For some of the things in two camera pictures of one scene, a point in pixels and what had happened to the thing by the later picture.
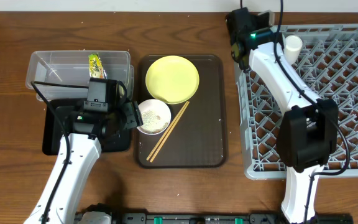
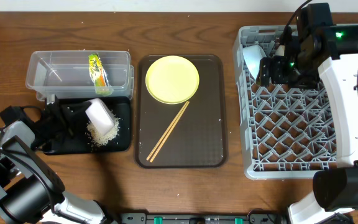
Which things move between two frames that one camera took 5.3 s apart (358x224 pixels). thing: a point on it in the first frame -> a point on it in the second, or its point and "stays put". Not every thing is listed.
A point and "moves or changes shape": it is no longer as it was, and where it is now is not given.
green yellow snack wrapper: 96,70 stays put
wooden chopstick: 166,131 stays put
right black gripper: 236,50 -> 265,71
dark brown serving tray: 199,139 stays put
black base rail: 229,218 stays put
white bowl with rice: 155,116 moves or changes shape
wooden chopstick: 170,130 stays put
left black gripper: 133,116 -> 62,121
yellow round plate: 173,79 stays put
